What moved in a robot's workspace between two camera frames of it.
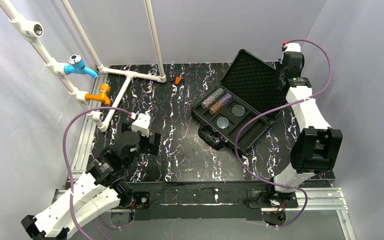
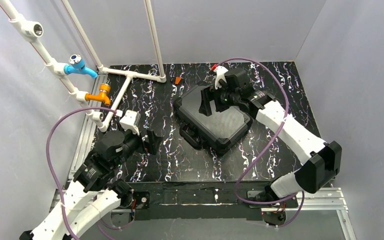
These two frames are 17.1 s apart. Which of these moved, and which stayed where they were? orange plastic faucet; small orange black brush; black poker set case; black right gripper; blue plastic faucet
Moved: black poker set case; black right gripper
Stayed: orange plastic faucet; blue plastic faucet; small orange black brush
